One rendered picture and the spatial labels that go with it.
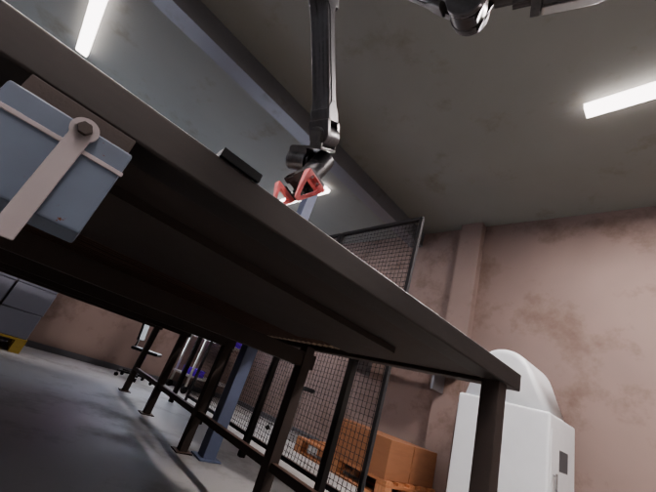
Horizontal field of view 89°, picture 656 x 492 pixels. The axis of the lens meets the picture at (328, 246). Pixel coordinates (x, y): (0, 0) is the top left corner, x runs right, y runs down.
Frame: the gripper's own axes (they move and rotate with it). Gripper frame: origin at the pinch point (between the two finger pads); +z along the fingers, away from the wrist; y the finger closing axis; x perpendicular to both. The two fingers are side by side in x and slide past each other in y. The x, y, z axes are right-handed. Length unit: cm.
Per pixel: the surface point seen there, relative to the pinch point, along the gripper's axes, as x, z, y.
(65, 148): 28.2, 33.8, -17.2
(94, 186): 23.4, 34.5, -16.8
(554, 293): -308, -252, 34
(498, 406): -93, -5, -19
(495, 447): -97, 6, -19
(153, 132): 25.3, 23.0, -15.5
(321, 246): -6.4, 12.3, -16.8
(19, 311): 0, 52, 467
